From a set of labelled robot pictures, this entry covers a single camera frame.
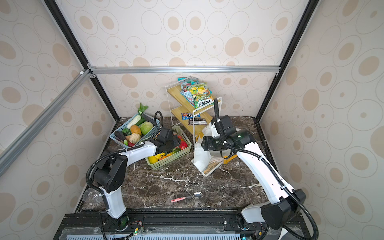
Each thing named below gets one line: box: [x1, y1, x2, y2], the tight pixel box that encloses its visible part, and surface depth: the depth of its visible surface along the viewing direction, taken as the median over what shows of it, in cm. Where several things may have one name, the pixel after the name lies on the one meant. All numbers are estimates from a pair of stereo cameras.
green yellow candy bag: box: [189, 82, 214, 109], surface depth 80 cm
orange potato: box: [130, 125, 142, 135], surface depth 102 cm
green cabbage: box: [139, 121, 154, 135], surface depth 105 cm
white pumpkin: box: [129, 133, 141, 144], surface depth 96 cm
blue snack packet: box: [181, 112, 201, 121], surface depth 99 cm
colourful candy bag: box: [177, 77, 200, 106], surface depth 87 cm
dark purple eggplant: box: [114, 130, 125, 141], surface depth 101 cm
